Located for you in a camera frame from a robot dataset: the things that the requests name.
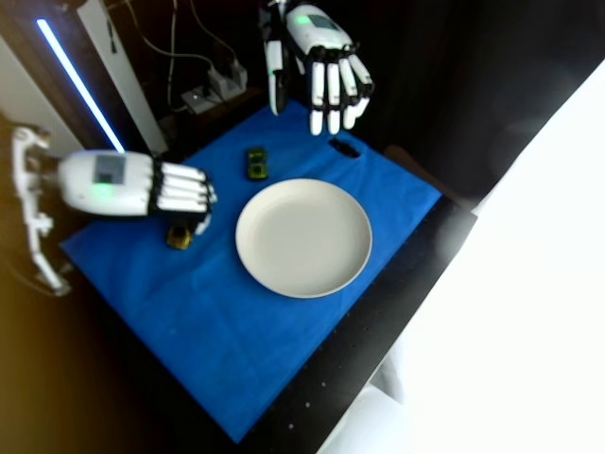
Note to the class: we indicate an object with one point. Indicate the white upright panel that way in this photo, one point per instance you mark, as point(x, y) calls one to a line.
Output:
point(127, 85)

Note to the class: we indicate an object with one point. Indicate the green toy car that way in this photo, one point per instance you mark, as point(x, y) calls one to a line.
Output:
point(257, 164)

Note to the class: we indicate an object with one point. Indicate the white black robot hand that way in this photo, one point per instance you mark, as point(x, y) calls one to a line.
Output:
point(316, 33)
point(108, 184)

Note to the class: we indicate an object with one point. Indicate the yellow toy car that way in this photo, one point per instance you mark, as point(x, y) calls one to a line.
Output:
point(178, 239)

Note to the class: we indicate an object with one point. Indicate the blue cloth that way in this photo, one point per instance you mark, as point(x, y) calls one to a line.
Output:
point(212, 331)

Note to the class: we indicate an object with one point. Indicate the white power strip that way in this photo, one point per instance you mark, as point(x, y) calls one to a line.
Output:
point(229, 78)

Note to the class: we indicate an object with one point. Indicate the white backdrop sheet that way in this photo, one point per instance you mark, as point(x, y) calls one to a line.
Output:
point(520, 284)

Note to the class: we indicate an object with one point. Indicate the grey adapter box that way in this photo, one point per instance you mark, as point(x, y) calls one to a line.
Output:
point(198, 100)

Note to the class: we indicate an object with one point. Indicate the bluish white light strip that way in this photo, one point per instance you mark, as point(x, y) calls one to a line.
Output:
point(78, 80)

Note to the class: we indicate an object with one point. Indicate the white round plate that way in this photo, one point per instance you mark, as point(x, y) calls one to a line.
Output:
point(302, 236)

